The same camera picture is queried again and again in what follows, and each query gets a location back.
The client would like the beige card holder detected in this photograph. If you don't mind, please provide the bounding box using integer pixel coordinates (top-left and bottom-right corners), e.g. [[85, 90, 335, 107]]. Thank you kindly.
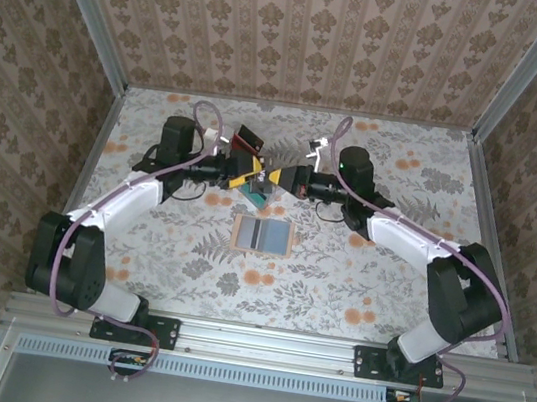
[[230, 212, 296, 261]]

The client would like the aluminium table side rail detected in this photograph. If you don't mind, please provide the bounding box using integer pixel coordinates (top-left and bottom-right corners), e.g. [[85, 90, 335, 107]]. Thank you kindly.
[[26, 75, 131, 304], [434, 131, 537, 364]]

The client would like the grey slotted cable duct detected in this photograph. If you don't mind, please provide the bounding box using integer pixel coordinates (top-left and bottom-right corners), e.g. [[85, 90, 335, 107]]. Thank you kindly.
[[14, 330, 394, 402]]

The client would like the teal card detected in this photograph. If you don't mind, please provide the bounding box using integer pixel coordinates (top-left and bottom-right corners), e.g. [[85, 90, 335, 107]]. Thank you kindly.
[[240, 180, 273, 211]]

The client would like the white card black stripe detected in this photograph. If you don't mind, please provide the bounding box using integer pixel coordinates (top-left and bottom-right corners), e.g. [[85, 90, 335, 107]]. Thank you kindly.
[[235, 217, 263, 252]]

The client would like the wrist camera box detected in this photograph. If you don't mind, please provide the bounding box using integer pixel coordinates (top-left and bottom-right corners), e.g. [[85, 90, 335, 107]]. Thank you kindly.
[[304, 135, 331, 165], [202, 126, 223, 149]]

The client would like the clear acrylic organizer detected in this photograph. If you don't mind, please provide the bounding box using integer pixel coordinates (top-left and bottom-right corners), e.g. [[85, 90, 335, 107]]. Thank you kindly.
[[209, 119, 292, 215]]

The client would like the dark maroon card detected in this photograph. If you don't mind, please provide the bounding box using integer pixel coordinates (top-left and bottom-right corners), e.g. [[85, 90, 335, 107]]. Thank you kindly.
[[233, 123, 267, 155]]

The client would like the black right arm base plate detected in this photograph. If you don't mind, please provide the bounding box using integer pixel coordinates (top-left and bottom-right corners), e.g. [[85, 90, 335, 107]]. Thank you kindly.
[[350, 344, 449, 392]]

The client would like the black VIP card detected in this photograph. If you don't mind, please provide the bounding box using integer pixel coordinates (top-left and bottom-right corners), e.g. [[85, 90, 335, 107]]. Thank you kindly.
[[249, 161, 281, 189]]

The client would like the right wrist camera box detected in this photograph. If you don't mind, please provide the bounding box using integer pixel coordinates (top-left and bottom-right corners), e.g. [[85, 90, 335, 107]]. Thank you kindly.
[[304, 135, 331, 165]]

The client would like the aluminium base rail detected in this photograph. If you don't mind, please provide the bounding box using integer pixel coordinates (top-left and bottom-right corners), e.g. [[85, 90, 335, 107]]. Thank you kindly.
[[1, 287, 537, 402]]

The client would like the aluminium frame post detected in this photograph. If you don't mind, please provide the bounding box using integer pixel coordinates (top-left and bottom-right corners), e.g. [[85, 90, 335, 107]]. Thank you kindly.
[[22, 0, 144, 93], [469, 0, 537, 152]]

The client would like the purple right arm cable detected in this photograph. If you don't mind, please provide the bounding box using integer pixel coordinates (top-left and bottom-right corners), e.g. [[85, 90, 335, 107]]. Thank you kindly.
[[290, 113, 537, 402]]

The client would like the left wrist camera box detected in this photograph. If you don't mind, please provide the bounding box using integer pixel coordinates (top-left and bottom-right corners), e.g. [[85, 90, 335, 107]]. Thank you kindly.
[[202, 126, 223, 149]]

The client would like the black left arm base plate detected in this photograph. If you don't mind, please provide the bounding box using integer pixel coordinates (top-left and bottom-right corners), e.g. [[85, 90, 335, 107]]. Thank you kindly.
[[88, 304, 182, 352]]

